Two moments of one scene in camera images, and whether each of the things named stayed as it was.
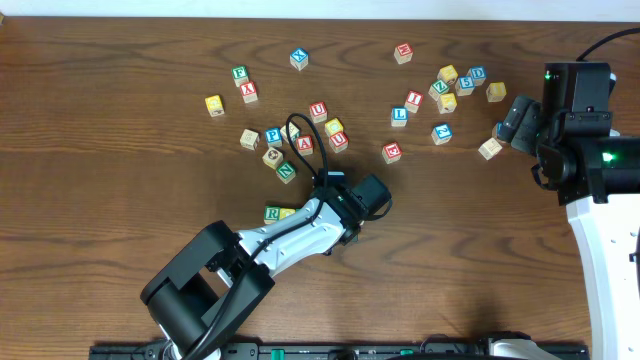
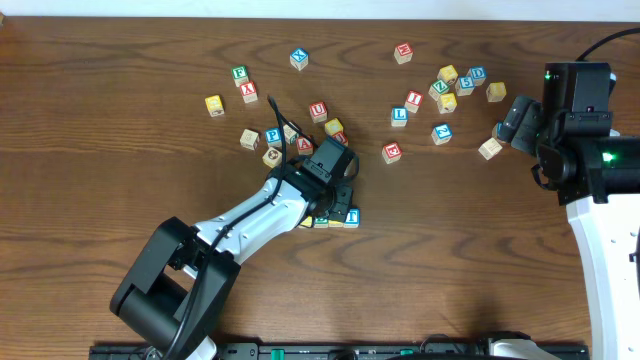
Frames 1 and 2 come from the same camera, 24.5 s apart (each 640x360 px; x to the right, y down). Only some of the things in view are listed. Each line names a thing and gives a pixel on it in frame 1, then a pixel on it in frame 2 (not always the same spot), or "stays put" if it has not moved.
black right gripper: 522,122 stays put
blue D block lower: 498,130 stays put
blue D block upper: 478,73 stays put
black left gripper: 353,235 -> 343,198
